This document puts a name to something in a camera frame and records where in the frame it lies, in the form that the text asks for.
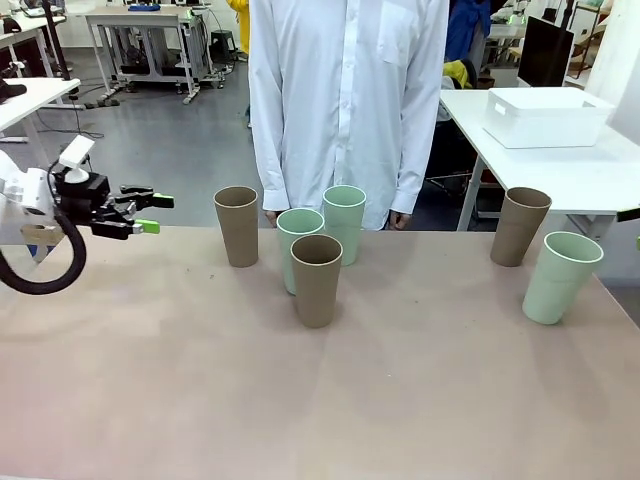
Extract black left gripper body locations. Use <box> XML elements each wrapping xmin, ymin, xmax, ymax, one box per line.
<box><xmin>49</xmin><ymin>169</ymin><xmax>114</xmax><ymax>231</ymax></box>

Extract brown cup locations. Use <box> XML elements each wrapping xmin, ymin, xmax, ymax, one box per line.
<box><xmin>489</xmin><ymin>186</ymin><xmax>553</xmax><ymax>268</ymax></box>
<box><xmin>290</xmin><ymin>233</ymin><xmax>344</xmax><ymax>330</ymax></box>
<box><xmin>213</xmin><ymin>185</ymin><xmax>260</xmax><ymax>269</ymax></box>

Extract white plastic basket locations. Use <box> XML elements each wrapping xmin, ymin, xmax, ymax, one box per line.
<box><xmin>482</xmin><ymin>86</ymin><xmax>616</xmax><ymax>150</ymax></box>

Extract green cup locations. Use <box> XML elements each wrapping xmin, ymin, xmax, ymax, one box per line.
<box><xmin>322</xmin><ymin>184</ymin><xmax>368</xmax><ymax>267</ymax></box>
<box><xmin>276</xmin><ymin>208</ymin><xmax>326</xmax><ymax>296</ymax></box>
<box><xmin>522</xmin><ymin>231</ymin><xmax>605</xmax><ymax>326</ymax></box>

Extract person's left forearm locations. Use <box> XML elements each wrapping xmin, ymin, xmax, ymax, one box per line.
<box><xmin>389</xmin><ymin>99</ymin><xmax>444</xmax><ymax>215</ymax></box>

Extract person's right forearm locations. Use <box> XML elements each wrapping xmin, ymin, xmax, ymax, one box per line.
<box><xmin>249</xmin><ymin>99</ymin><xmax>292</xmax><ymax>212</ymax></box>

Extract white side table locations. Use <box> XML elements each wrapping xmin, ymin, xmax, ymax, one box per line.
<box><xmin>438</xmin><ymin>88</ymin><xmax>640</xmax><ymax>232</ymax></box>

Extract white table with rounded edge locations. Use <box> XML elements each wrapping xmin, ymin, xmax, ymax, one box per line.
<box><xmin>0</xmin><ymin>77</ymin><xmax>82</xmax><ymax>151</ymax></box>

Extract black object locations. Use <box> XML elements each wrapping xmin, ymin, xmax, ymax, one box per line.
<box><xmin>0</xmin><ymin>79</ymin><xmax>28</xmax><ymax>104</ymax></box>

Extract black tripod pole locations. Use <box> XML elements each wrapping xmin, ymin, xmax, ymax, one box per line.
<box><xmin>41</xmin><ymin>0</ymin><xmax>72</xmax><ymax>82</ymax></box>

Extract black stool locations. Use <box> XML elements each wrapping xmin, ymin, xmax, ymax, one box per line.
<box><xmin>209</xmin><ymin>29</ymin><xmax>236</xmax><ymax>64</ymax></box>

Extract white desk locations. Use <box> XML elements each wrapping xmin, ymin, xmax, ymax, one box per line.
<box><xmin>0</xmin><ymin>12</ymin><xmax>67</xmax><ymax>76</ymax></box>

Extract black computer monitor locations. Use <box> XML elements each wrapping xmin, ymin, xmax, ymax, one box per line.
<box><xmin>517</xmin><ymin>15</ymin><xmax>575</xmax><ymax>89</ymax></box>

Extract yellow garment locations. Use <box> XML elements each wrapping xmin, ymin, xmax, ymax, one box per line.
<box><xmin>225</xmin><ymin>0</ymin><xmax>251</xmax><ymax>56</ymax></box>

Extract person in white shirt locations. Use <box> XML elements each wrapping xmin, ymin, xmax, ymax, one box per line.
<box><xmin>248</xmin><ymin>0</ymin><xmax>450</xmax><ymax>232</ymax></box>

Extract yellow bag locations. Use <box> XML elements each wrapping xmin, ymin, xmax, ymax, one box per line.
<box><xmin>442</xmin><ymin>59</ymin><xmax>471</xmax><ymax>91</ymax></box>

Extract person in blue jacket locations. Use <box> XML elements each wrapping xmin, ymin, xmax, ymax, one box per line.
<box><xmin>444</xmin><ymin>0</ymin><xmax>494</xmax><ymax>64</ymax></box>

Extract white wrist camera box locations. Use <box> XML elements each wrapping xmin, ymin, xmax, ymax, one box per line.
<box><xmin>58</xmin><ymin>135</ymin><xmax>97</xmax><ymax>184</ymax></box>

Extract grey metal-frame workbench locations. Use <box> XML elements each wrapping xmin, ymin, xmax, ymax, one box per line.
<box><xmin>83</xmin><ymin>7</ymin><xmax>211</xmax><ymax>106</ymax></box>

